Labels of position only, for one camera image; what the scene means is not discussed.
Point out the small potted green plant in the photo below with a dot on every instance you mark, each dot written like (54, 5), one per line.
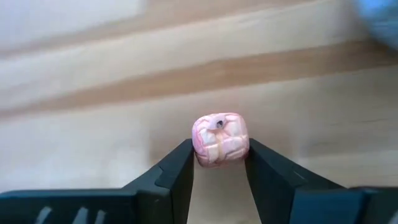
(382, 18)

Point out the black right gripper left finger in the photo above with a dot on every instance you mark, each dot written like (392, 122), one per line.
(174, 186)

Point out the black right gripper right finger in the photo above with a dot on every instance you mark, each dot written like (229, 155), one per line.
(270, 186)

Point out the pink textured fruit toy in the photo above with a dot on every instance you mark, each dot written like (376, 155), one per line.
(220, 140)

